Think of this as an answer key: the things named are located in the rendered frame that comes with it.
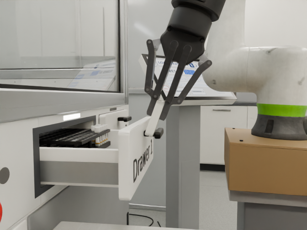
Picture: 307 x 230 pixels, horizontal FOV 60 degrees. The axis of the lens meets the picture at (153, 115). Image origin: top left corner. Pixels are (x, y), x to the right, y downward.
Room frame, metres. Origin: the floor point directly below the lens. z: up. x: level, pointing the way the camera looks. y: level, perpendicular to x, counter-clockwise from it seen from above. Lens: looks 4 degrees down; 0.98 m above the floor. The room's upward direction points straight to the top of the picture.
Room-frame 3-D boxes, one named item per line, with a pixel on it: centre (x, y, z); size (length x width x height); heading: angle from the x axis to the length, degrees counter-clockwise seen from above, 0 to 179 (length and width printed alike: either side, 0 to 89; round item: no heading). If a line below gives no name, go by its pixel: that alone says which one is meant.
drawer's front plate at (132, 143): (0.54, 0.03, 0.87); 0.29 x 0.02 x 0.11; 173
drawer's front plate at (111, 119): (0.87, 0.12, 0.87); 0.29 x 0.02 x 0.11; 173
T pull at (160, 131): (0.54, 0.00, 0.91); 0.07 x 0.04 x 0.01; 173
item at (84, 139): (0.55, 0.12, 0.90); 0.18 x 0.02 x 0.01; 173
